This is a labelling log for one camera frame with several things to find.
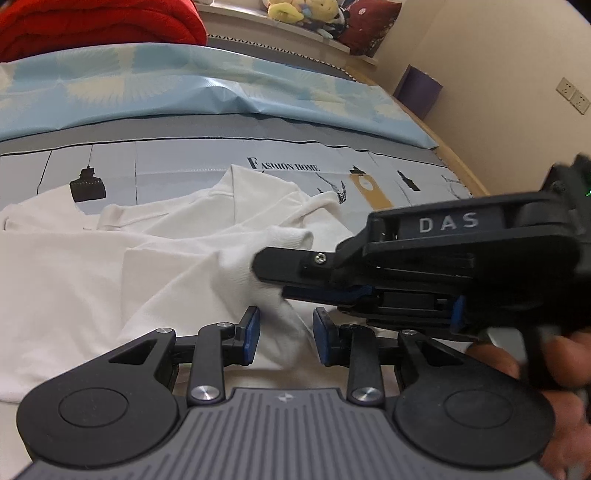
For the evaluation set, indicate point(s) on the dark red cushion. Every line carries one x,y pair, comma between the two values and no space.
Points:
367,24

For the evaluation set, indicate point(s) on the red folded blanket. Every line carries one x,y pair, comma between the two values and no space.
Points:
30,28

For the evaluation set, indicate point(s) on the light blue patterned sheet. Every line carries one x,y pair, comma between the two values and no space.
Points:
81,86

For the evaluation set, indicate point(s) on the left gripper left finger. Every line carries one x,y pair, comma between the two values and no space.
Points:
220,345

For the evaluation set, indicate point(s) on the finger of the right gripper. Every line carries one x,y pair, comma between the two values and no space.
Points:
326,296
292,267

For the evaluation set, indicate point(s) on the wall power socket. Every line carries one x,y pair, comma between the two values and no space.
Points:
573,95

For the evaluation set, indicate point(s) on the white small garment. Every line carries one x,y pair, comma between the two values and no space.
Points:
75,286

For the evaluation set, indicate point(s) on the purple box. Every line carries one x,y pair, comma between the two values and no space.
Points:
418,91

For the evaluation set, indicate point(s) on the printed deer bed sheet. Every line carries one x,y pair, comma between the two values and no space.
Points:
138,172

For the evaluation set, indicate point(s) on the yellow plush toys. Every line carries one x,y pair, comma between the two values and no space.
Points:
325,17

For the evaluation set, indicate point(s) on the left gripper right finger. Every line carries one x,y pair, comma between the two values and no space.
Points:
356,348

